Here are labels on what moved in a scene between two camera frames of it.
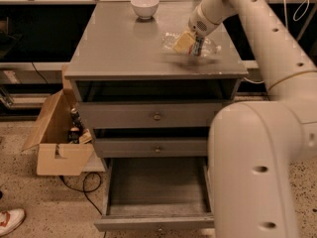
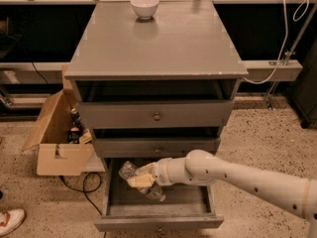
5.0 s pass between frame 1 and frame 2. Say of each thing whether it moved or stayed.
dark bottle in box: stayed
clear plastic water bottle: moved
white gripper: moved
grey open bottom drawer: stayed
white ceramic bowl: stayed
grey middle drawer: stayed
